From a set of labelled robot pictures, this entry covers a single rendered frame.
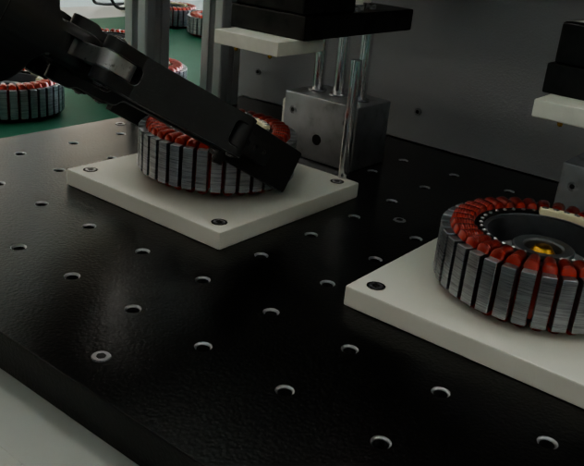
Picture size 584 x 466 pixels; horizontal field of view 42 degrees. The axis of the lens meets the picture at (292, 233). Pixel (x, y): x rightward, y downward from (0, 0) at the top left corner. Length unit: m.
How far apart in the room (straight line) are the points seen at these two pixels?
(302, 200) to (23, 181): 0.20
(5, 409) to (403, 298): 0.20
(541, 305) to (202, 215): 0.22
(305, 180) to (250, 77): 0.31
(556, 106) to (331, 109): 0.24
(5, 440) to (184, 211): 0.20
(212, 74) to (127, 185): 0.30
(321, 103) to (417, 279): 0.25
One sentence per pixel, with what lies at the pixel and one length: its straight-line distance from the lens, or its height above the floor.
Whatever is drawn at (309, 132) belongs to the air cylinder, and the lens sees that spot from 0.65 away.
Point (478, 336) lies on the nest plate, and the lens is 0.39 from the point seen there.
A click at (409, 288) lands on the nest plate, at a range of 0.42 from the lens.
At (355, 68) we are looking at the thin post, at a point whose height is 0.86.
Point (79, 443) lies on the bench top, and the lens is 0.35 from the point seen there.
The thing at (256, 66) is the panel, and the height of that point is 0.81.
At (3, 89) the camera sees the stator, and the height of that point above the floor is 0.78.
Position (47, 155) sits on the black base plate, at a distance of 0.64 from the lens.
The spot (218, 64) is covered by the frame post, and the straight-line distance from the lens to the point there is 0.80.
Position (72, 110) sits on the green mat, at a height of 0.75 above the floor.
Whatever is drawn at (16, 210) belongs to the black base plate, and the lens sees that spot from 0.53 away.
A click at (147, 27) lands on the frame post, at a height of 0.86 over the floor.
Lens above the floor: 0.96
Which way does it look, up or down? 23 degrees down
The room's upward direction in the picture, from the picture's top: 5 degrees clockwise
